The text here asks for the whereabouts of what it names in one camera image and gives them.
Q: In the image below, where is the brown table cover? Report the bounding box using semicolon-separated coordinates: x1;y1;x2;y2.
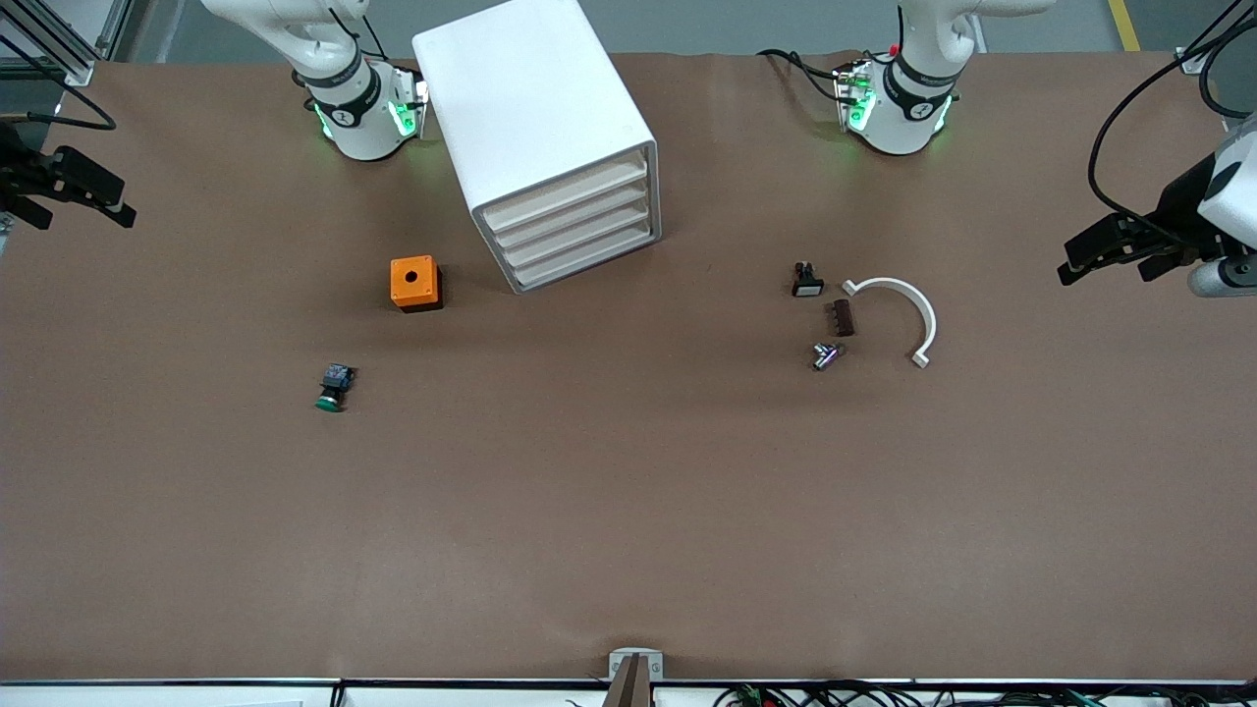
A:
0;49;1257;683

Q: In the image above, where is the white drawer cabinet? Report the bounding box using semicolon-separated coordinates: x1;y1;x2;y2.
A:
412;0;661;296

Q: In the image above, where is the green push button switch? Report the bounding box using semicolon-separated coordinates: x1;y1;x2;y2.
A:
314;362;355;414

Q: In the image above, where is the orange button enclosure box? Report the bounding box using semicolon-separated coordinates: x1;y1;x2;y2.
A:
390;254;443;313

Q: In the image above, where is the grey metal edge bracket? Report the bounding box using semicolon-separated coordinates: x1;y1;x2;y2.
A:
608;647;665;681

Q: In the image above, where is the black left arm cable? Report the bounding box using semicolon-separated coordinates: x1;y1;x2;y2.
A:
1084;0;1257;251

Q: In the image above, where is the white table edge rail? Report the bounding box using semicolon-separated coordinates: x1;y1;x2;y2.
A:
0;678;1257;707

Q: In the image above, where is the white curved plastic bracket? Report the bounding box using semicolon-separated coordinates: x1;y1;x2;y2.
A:
842;277;938;370

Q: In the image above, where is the white plastic drawer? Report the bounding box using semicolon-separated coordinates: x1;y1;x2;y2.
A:
503;196;655;274
511;218;658;293
494;173;654;254
484;149;653;235

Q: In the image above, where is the black cable bundle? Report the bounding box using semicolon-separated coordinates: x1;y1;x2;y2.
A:
712;680;1257;707

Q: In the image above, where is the aluminium frame post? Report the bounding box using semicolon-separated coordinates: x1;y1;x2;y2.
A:
1175;0;1257;76
0;0;134;87

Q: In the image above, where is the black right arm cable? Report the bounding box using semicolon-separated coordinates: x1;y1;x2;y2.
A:
0;34;117;132

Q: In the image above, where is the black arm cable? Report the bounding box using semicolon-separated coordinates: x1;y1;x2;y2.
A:
0;34;117;132
1084;0;1257;251

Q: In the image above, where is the black base cable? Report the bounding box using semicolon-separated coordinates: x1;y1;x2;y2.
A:
756;47;847;105

